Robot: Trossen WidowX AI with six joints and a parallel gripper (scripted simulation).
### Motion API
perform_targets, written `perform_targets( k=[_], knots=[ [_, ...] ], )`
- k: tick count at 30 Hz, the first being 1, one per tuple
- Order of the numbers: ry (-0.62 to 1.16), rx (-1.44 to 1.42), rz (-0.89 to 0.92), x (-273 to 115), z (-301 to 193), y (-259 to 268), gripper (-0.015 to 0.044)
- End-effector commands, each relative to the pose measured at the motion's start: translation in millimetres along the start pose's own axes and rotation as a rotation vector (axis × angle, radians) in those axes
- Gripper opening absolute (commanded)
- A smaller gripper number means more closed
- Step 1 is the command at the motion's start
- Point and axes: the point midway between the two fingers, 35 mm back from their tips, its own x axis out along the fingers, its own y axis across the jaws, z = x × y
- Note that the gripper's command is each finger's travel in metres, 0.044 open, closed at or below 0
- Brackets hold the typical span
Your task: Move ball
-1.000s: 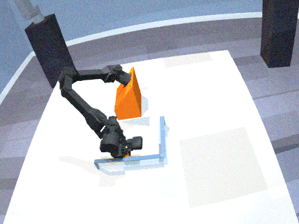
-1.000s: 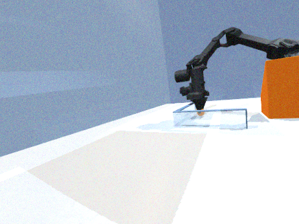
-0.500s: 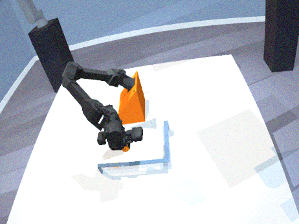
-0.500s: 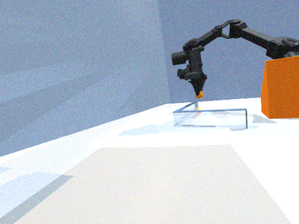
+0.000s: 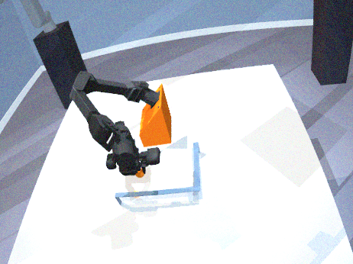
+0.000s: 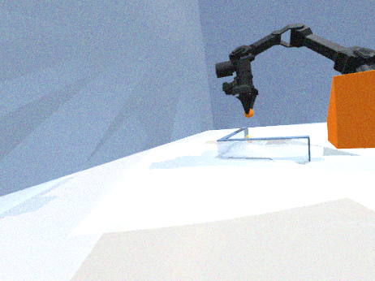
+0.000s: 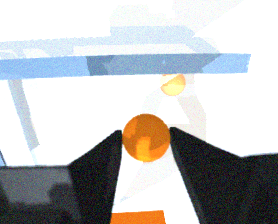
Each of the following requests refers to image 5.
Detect light blue flat bar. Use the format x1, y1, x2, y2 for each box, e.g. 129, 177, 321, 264
115, 142, 201, 201

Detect clear low corner walls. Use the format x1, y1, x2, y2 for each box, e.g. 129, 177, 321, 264
117, 150, 202, 205

